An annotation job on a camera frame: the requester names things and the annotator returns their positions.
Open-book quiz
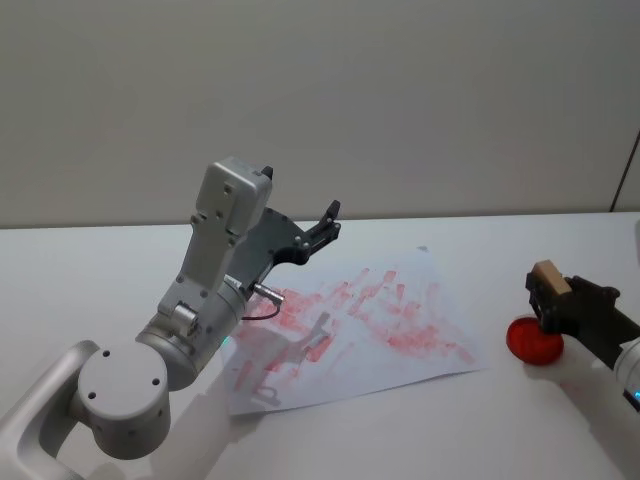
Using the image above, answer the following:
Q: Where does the round red ink pad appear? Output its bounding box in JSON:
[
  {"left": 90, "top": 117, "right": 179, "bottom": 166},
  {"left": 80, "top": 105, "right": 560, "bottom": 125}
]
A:
[{"left": 505, "top": 315, "right": 566, "bottom": 368}]

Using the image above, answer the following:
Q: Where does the white paper with red marks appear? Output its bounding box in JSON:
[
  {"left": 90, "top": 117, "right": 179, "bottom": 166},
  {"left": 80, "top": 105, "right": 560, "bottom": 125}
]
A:
[{"left": 222, "top": 244, "right": 492, "bottom": 417}]

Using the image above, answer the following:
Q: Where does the thin dark cable, silver plug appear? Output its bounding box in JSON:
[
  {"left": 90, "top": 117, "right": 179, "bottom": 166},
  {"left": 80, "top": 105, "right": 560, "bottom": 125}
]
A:
[{"left": 242, "top": 282, "right": 287, "bottom": 322}]

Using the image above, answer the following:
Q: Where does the wooden stamp block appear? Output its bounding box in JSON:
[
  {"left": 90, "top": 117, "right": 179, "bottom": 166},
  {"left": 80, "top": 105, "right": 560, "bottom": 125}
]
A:
[{"left": 531, "top": 259, "right": 572, "bottom": 300}]

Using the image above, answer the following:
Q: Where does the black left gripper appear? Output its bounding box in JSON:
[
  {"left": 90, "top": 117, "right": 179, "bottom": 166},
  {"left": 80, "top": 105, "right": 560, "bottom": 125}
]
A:
[{"left": 226, "top": 166, "right": 344, "bottom": 290}]

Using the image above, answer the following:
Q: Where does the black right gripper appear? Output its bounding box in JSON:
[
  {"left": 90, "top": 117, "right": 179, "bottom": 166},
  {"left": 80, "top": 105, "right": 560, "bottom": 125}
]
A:
[{"left": 524, "top": 270, "right": 640, "bottom": 372}]

